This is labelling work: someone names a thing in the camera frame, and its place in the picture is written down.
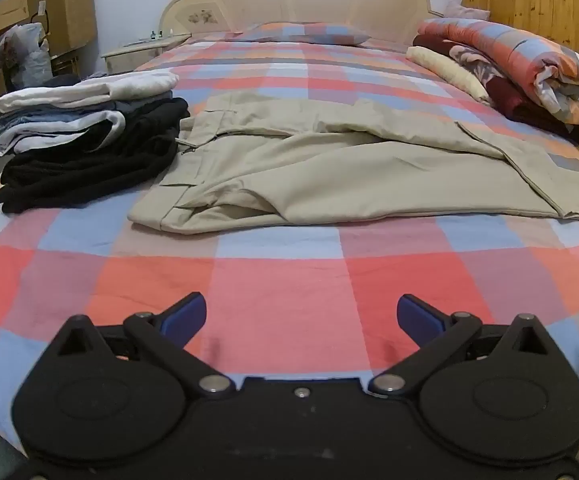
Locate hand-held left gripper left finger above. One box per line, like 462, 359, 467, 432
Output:
57, 292, 233, 401

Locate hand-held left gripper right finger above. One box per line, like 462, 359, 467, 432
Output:
369, 293, 553, 400

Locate beige pants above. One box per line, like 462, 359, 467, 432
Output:
128, 91, 579, 235

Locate bed with checked sheet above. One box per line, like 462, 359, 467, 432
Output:
0, 22, 579, 461

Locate black folded garments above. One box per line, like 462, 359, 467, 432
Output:
0, 97, 191, 214

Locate dark red blanket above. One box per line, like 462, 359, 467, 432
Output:
413, 34, 579, 143

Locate blue folded jeans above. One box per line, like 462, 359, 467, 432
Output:
0, 100, 170, 133

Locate cream folded blanket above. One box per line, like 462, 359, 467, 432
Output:
406, 46, 491, 107

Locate floral folded blanket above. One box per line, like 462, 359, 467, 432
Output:
449, 44, 507, 83

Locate cream nightstand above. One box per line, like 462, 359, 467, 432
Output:
101, 33, 193, 76

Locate folded checked quilt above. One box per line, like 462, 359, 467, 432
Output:
417, 17, 579, 125

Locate grey plastic bag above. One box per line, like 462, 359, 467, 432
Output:
0, 22, 53, 90

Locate checked pillow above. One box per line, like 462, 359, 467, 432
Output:
237, 21, 371, 47

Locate pink pillow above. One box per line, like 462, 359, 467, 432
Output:
443, 1, 490, 22

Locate large cardboard box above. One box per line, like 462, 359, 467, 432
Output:
26, 0, 96, 56

